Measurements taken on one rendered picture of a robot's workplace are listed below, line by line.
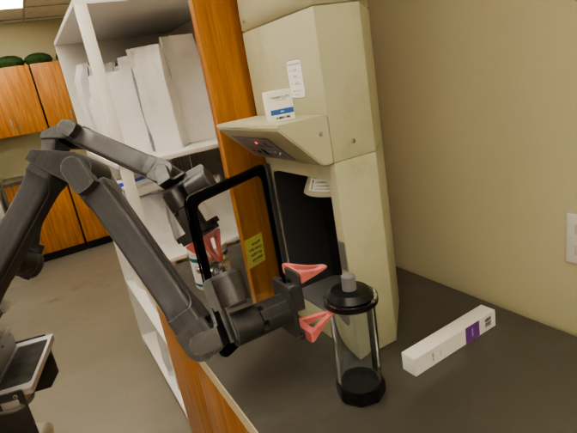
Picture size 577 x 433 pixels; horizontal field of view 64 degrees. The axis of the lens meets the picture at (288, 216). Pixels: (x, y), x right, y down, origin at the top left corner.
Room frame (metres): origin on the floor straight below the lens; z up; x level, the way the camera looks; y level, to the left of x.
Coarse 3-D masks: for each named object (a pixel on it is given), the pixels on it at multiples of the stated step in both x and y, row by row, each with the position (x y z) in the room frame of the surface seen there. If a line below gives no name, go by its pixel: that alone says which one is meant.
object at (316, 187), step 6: (312, 180) 1.06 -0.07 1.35; (318, 180) 1.04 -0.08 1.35; (324, 180) 1.03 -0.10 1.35; (306, 186) 1.08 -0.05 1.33; (312, 186) 1.05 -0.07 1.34; (318, 186) 1.04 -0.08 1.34; (324, 186) 1.03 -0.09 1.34; (306, 192) 1.07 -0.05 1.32; (312, 192) 1.05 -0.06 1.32; (318, 192) 1.03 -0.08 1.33; (324, 192) 1.02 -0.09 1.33; (330, 192) 1.01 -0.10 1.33
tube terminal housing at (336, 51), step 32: (256, 32) 1.14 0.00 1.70; (288, 32) 1.01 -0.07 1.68; (320, 32) 0.93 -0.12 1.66; (352, 32) 0.96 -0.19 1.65; (256, 64) 1.16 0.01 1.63; (320, 64) 0.92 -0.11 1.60; (352, 64) 0.96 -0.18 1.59; (256, 96) 1.19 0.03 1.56; (320, 96) 0.94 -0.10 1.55; (352, 96) 0.95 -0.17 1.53; (352, 128) 0.95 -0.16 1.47; (352, 160) 0.94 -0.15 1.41; (384, 160) 1.15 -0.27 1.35; (352, 192) 0.94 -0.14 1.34; (384, 192) 1.06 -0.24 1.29; (352, 224) 0.93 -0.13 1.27; (384, 224) 0.98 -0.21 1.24; (352, 256) 0.93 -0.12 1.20; (384, 256) 0.97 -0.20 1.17; (384, 288) 0.96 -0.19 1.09; (384, 320) 0.96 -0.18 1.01
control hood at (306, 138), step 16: (224, 128) 1.11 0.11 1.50; (240, 128) 1.02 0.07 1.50; (256, 128) 0.95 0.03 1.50; (272, 128) 0.89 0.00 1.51; (288, 128) 0.88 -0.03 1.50; (304, 128) 0.90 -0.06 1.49; (320, 128) 0.91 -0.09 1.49; (240, 144) 1.17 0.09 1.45; (288, 144) 0.91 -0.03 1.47; (304, 144) 0.89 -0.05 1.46; (320, 144) 0.91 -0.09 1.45; (288, 160) 1.03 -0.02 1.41; (304, 160) 0.95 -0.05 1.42; (320, 160) 0.91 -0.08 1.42
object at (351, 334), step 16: (368, 304) 0.77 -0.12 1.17; (336, 320) 0.78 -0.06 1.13; (352, 320) 0.77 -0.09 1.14; (368, 320) 0.77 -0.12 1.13; (336, 336) 0.79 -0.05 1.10; (352, 336) 0.77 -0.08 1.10; (368, 336) 0.77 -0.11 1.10; (336, 352) 0.80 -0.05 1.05; (352, 352) 0.77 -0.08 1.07; (368, 352) 0.77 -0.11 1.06; (352, 368) 0.77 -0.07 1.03; (368, 368) 0.77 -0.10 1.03; (352, 384) 0.77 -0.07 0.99; (368, 384) 0.77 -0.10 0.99
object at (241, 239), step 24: (240, 192) 1.09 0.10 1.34; (216, 216) 1.01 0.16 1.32; (240, 216) 1.08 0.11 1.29; (264, 216) 1.16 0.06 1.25; (192, 240) 0.94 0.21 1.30; (216, 240) 0.99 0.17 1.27; (240, 240) 1.06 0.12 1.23; (264, 240) 1.14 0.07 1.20; (216, 264) 0.98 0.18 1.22; (240, 264) 1.04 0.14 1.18; (264, 264) 1.12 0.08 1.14; (264, 288) 1.11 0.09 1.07
